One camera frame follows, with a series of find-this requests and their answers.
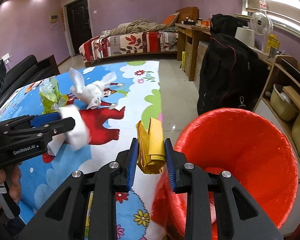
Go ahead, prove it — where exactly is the dark wooden door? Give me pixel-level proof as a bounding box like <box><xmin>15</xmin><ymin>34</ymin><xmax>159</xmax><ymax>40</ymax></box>
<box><xmin>66</xmin><ymin>0</ymin><xmax>92</xmax><ymax>55</ymax></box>

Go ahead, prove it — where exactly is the white tissue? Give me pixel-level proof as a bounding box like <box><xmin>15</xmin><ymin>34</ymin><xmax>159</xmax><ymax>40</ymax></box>
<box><xmin>47</xmin><ymin>133</ymin><xmax>66</xmax><ymax>157</ymax></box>

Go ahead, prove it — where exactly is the white paper towel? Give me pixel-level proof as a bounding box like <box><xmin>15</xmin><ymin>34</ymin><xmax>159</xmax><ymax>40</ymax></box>
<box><xmin>69</xmin><ymin>68</ymin><xmax>117</xmax><ymax>109</ymax></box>

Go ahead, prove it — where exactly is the white desk fan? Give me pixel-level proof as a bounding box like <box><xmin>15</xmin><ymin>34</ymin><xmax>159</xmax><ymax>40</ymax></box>
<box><xmin>250</xmin><ymin>11</ymin><xmax>273</xmax><ymax>53</ymax></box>

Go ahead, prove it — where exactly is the beige pot left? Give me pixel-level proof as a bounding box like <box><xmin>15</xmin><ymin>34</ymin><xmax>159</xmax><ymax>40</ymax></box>
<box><xmin>270</xmin><ymin>84</ymin><xmax>299</xmax><ymax>121</ymax></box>

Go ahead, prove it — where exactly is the orange pillow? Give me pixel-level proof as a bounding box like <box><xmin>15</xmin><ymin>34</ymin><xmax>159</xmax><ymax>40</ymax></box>
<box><xmin>163</xmin><ymin>12</ymin><xmax>179</xmax><ymax>28</ymax></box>

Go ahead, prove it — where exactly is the colourful cartoon tablecloth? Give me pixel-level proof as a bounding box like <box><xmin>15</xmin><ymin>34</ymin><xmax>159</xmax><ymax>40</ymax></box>
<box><xmin>0</xmin><ymin>60</ymin><xmax>166</xmax><ymax>240</ymax></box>

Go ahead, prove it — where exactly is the yellow box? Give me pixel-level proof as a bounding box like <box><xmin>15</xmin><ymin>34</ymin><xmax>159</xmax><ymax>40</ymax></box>
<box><xmin>266</xmin><ymin>34</ymin><xmax>280</xmax><ymax>54</ymax></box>

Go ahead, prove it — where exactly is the dark side table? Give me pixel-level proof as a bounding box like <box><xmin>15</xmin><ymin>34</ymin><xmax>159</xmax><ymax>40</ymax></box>
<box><xmin>37</xmin><ymin>55</ymin><xmax>60</xmax><ymax>76</ymax></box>

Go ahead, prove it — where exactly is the bed with floral cover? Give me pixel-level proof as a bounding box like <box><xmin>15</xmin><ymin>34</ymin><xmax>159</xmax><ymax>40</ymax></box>
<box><xmin>79</xmin><ymin>31</ymin><xmax>178</xmax><ymax>66</ymax></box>

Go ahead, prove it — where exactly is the wooden desk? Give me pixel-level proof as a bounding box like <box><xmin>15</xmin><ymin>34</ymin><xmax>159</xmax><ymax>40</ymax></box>
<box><xmin>175</xmin><ymin>23</ymin><xmax>210</xmax><ymax>81</ymax></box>

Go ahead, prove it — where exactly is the green plastic wrapper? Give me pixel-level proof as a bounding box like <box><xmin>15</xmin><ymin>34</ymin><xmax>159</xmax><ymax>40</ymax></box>
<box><xmin>39</xmin><ymin>77</ymin><xmax>69</xmax><ymax>114</ymax></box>

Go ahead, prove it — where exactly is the wooden shelf cabinet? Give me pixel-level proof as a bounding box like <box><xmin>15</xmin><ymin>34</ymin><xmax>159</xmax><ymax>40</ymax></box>
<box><xmin>254</xmin><ymin>55</ymin><xmax>300</xmax><ymax>181</ymax></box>

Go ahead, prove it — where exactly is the yellow paper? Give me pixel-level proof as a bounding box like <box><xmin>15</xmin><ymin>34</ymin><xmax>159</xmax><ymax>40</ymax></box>
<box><xmin>136</xmin><ymin>118</ymin><xmax>166</xmax><ymax>174</ymax></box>

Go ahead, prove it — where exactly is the wooden headboard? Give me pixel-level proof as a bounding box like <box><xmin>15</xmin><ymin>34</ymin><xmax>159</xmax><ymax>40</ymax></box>
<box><xmin>176</xmin><ymin>7</ymin><xmax>199</xmax><ymax>23</ymax></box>

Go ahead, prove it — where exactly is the black hanging garment bag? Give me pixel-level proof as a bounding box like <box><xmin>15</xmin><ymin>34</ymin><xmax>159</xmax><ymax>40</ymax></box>
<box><xmin>197</xmin><ymin>32</ymin><xmax>266</xmax><ymax>117</ymax></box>

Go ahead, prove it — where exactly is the red trash bin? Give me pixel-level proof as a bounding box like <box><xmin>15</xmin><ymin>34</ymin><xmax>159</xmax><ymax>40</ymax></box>
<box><xmin>151</xmin><ymin>107</ymin><xmax>299</xmax><ymax>240</ymax></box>

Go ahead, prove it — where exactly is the left hand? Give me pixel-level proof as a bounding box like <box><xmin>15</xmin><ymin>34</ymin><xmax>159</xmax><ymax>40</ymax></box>
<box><xmin>0</xmin><ymin>164</ymin><xmax>23</xmax><ymax>210</ymax></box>

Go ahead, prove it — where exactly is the black bag on desk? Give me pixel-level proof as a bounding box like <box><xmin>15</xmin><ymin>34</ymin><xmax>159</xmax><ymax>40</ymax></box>
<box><xmin>210</xmin><ymin>14</ymin><xmax>248</xmax><ymax>37</ymax></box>

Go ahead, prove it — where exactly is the beige crumpled blanket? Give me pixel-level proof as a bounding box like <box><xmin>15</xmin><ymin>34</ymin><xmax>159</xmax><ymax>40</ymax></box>
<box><xmin>101</xmin><ymin>18</ymin><xmax>168</xmax><ymax>37</ymax></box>

